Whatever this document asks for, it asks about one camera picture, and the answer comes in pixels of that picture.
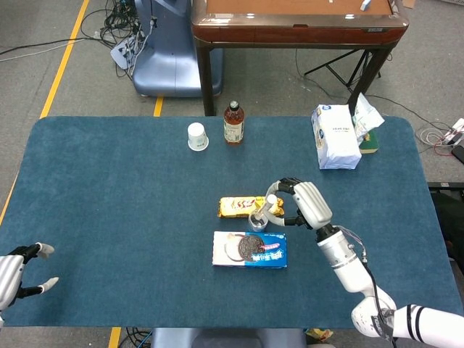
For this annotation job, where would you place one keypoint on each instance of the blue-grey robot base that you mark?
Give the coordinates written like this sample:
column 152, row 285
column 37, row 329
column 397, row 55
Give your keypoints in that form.
column 170, row 69

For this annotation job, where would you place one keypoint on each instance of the white power strip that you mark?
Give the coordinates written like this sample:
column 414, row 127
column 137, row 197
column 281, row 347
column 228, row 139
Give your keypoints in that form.
column 121, row 52

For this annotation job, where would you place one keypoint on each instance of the yellow biscuit pack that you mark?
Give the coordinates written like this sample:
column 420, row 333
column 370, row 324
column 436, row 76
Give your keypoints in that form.
column 235, row 206

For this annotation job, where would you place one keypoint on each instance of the black box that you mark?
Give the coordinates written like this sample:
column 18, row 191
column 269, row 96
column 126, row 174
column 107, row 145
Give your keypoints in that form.
column 449, row 206

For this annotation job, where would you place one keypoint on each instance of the blue Oreo cookie box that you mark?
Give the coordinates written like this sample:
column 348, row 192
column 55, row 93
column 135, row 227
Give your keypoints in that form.
column 268, row 253

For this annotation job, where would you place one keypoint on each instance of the crumpled white plastic wrapper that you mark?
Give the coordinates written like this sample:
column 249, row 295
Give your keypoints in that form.
column 366, row 116

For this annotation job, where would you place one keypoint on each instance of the yellow crumpled wrapper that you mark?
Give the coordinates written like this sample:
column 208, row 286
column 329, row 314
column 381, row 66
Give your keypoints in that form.
column 320, row 334

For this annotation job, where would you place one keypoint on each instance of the power strip with red plugs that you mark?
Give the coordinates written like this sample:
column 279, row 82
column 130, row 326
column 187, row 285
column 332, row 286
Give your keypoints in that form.
column 455, row 134

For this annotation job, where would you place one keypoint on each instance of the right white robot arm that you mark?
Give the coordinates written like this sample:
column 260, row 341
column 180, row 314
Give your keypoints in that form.
column 344, row 253

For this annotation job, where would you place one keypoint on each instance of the clear tube with white cap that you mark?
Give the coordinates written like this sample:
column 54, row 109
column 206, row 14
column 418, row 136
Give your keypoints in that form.
column 270, row 200

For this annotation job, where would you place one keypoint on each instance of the brown mahjong table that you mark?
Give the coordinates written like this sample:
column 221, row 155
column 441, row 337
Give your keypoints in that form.
column 290, row 34

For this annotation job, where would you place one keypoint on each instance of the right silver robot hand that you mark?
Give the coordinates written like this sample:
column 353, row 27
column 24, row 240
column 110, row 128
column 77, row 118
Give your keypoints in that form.
column 311, row 204

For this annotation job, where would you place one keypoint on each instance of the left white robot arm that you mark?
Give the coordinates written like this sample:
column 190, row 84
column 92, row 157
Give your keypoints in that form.
column 1, row 319

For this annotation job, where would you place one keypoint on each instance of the blue table mat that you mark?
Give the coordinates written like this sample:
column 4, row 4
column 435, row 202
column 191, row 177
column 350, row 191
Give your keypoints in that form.
column 127, row 217

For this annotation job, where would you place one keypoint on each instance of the black phone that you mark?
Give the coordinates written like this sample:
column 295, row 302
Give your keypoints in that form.
column 459, row 154

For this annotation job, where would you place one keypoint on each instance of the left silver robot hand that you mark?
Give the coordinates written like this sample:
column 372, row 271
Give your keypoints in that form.
column 9, row 275

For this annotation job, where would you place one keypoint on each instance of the small clear glass cup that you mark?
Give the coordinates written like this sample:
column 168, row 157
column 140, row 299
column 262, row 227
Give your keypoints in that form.
column 258, row 226

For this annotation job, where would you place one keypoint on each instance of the single blue white mahjong tile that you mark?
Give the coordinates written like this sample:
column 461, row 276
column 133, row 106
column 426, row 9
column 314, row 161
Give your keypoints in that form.
column 365, row 4

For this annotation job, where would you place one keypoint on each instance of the white tissue pack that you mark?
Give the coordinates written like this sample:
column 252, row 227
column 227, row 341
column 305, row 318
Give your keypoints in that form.
column 337, row 141

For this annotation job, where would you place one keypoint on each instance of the white paper cup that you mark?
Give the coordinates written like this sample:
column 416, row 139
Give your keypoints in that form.
column 197, row 136

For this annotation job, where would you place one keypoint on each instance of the grey robot torso base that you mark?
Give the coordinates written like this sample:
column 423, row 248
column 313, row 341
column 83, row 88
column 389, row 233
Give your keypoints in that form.
column 228, row 339

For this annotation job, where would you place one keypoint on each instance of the black tripod stand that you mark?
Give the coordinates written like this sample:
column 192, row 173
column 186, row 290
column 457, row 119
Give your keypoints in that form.
column 339, row 72

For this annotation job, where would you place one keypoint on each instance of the amber tea bottle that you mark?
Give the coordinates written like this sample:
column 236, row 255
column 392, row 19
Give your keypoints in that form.
column 233, row 127

